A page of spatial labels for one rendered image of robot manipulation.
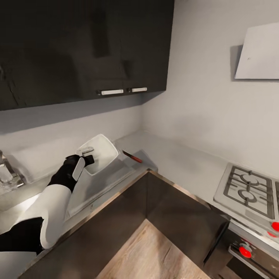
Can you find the burner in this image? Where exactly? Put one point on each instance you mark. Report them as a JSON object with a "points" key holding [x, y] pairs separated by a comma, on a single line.
{"points": [[250, 194]]}

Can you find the parer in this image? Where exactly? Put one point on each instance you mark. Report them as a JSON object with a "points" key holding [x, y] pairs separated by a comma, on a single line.
{"points": [[133, 157]]}

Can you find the range hood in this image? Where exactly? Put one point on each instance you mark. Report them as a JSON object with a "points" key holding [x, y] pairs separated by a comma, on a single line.
{"points": [[260, 53]]}

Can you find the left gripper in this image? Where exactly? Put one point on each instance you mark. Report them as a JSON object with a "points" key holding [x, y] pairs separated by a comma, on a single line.
{"points": [[89, 160]]}

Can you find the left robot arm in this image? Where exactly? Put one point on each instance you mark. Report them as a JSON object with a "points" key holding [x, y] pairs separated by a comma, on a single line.
{"points": [[40, 226]]}

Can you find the bowl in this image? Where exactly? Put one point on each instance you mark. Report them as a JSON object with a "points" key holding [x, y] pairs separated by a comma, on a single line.
{"points": [[103, 154]]}

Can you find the oven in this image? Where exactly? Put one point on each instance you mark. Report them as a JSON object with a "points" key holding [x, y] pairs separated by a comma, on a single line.
{"points": [[237, 254]]}

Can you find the drop in sink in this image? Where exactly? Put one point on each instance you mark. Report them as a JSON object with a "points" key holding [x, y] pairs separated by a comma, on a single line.
{"points": [[88, 188]]}

